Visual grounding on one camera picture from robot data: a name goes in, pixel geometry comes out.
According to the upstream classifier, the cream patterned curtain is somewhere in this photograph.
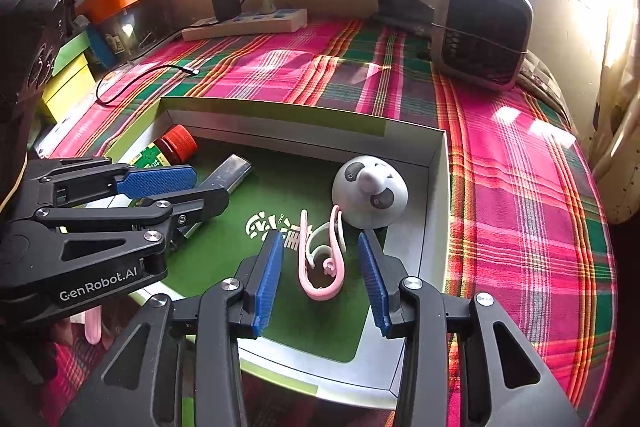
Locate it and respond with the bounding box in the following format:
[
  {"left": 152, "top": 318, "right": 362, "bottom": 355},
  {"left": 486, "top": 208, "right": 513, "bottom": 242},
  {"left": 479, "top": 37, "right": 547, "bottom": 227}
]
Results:
[{"left": 590, "top": 0, "right": 640, "bottom": 225}]

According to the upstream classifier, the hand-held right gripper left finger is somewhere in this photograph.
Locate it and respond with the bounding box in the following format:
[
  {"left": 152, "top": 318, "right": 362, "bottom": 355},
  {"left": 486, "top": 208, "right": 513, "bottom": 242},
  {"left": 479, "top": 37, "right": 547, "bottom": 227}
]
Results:
[{"left": 57, "top": 229, "right": 286, "bottom": 427}]

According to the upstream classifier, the blue box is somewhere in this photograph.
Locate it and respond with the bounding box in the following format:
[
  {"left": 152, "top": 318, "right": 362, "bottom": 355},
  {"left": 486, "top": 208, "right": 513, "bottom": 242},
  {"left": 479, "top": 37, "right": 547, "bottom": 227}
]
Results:
[{"left": 85, "top": 27, "right": 126, "bottom": 72}]

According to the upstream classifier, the black power adapter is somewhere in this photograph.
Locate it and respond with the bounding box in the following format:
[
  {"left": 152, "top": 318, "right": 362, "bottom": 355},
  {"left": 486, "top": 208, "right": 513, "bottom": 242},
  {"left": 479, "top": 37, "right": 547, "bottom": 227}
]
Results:
[{"left": 210, "top": 0, "right": 243, "bottom": 22}]

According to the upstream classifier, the red-capped small bottle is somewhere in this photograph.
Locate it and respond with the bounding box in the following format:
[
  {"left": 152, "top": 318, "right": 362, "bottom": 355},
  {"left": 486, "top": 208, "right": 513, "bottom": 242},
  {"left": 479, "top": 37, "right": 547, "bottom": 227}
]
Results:
[{"left": 132, "top": 124, "right": 198, "bottom": 170}]

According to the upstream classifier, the black oblong device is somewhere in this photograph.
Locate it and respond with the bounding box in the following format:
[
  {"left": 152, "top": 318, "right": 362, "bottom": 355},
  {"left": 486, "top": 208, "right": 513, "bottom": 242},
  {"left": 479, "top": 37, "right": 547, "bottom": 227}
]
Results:
[{"left": 175, "top": 154, "right": 253, "bottom": 240}]

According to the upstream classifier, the pink white clip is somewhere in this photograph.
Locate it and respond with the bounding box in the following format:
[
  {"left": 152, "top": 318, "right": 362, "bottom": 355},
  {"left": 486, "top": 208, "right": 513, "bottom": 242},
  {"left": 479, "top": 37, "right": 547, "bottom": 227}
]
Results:
[{"left": 297, "top": 204, "right": 348, "bottom": 300}]

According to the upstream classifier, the green cardboard box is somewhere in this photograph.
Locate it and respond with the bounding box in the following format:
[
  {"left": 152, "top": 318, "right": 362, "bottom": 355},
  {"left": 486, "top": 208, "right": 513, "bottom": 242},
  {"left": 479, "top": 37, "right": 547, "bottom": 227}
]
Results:
[{"left": 102, "top": 96, "right": 451, "bottom": 410}]

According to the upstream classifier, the yellow box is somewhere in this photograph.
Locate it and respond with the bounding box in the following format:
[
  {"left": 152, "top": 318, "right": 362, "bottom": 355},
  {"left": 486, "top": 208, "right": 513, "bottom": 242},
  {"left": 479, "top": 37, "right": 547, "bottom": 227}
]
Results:
[{"left": 42, "top": 57, "right": 98, "bottom": 122}]

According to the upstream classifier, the patterned pillow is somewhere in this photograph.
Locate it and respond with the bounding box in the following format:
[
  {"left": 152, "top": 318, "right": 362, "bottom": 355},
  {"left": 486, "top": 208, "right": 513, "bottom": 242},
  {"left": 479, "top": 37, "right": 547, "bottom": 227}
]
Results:
[{"left": 515, "top": 52, "right": 576, "bottom": 128}]

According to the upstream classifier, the person's left forearm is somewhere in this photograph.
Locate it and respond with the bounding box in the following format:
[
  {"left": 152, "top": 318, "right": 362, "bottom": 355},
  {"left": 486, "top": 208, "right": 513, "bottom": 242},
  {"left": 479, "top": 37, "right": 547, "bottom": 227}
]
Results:
[{"left": 0, "top": 0, "right": 68, "bottom": 212}]

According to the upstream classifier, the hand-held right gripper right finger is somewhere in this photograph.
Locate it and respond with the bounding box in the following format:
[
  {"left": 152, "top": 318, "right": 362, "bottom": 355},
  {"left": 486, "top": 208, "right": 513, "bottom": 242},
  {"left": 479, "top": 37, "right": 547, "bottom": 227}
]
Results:
[{"left": 356, "top": 231, "right": 583, "bottom": 427}]

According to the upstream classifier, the white power strip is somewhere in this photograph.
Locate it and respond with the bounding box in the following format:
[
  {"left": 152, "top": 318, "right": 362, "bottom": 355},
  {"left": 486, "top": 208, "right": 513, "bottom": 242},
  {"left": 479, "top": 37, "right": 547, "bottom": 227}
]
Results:
[{"left": 181, "top": 7, "right": 308, "bottom": 42}]

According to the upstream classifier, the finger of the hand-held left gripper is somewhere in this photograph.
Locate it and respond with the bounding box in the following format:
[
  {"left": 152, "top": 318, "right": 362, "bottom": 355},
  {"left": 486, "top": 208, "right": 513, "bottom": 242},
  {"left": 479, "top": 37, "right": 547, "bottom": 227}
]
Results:
[
  {"left": 12, "top": 187, "right": 231, "bottom": 265},
  {"left": 25, "top": 157, "right": 197, "bottom": 208}
]

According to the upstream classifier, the grey panda-face dome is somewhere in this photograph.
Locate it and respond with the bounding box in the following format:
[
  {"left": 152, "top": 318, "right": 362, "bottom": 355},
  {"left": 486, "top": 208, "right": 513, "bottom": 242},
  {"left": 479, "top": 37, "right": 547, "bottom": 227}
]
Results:
[{"left": 331, "top": 155, "right": 409, "bottom": 229}]

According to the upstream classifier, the beige mini air cooler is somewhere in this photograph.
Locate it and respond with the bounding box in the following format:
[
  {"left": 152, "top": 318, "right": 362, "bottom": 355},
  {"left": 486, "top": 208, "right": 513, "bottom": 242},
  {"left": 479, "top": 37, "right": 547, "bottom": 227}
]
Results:
[{"left": 430, "top": 0, "right": 533, "bottom": 92}]

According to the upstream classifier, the clear plastic container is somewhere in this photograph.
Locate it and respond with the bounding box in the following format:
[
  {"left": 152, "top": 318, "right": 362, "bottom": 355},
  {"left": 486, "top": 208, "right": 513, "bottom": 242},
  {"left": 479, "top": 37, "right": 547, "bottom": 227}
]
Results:
[{"left": 97, "top": 0, "right": 176, "bottom": 58}]

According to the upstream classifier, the black charging cable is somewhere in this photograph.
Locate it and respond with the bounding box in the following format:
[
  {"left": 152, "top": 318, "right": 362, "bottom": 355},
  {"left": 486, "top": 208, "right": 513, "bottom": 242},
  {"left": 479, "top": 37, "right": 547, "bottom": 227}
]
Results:
[{"left": 95, "top": 0, "right": 256, "bottom": 106}]

